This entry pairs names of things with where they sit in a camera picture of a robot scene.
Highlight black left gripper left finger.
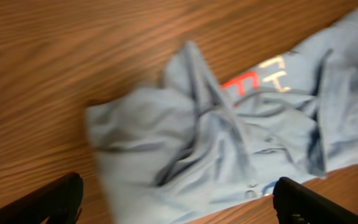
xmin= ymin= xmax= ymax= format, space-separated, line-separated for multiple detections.
xmin=0 ymin=172 xmax=83 ymax=224

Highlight light blue t-shirt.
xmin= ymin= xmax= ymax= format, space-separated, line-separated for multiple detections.
xmin=85 ymin=7 xmax=358 ymax=224

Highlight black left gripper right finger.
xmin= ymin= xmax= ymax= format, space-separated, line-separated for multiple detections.
xmin=273 ymin=177 xmax=358 ymax=224

